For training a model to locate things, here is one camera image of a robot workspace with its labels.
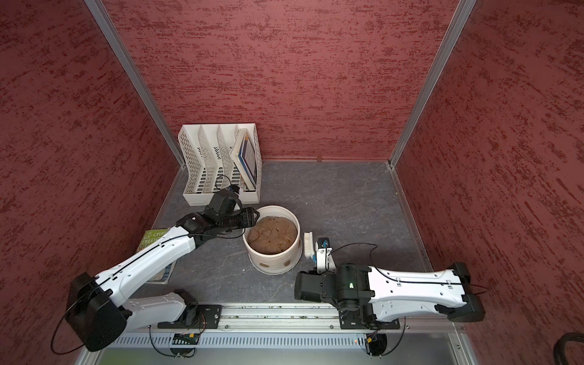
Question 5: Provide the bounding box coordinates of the white ceramic pot with mud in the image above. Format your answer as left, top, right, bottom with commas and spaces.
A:
243, 205, 303, 275

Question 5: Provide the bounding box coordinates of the white blue scrub brush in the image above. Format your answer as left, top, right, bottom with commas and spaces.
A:
304, 232, 317, 264

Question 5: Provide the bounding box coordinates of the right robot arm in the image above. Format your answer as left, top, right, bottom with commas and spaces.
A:
294, 262, 486, 331

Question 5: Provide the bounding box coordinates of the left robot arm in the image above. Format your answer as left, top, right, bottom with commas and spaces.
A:
62, 186, 260, 351

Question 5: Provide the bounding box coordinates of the book in organizer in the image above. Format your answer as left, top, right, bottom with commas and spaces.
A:
231, 129, 259, 191

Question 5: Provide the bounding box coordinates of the white file organizer rack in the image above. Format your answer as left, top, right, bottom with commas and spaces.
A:
178, 123, 262, 206

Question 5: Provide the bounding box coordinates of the green book on table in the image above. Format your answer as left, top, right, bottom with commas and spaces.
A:
135, 227, 178, 284

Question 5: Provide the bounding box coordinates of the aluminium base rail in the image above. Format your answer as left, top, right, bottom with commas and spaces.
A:
104, 302, 462, 334

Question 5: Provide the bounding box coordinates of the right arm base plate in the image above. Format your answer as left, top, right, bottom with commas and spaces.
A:
339, 304, 401, 331

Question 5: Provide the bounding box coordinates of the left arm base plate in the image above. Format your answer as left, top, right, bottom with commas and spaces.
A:
157, 304, 223, 331

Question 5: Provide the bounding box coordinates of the left aluminium corner post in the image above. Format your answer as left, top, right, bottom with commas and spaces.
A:
84, 0, 186, 168

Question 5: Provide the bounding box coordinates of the aluminium corner post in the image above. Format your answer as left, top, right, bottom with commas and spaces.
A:
389, 0, 477, 170
84, 0, 186, 168

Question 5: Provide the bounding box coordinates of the right aluminium corner post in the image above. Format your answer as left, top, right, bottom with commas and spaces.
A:
389, 0, 477, 170

